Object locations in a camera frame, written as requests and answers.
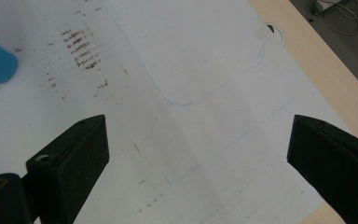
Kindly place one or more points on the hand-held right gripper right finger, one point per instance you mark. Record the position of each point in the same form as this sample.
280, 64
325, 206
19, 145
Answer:
332, 161

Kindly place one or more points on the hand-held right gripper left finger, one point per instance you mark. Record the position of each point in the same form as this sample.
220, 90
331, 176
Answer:
71, 161

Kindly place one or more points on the white stained paper sheet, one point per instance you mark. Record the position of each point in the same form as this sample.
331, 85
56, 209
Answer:
183, 62

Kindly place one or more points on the white power adapter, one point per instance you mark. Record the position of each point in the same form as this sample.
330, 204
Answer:
323, 4

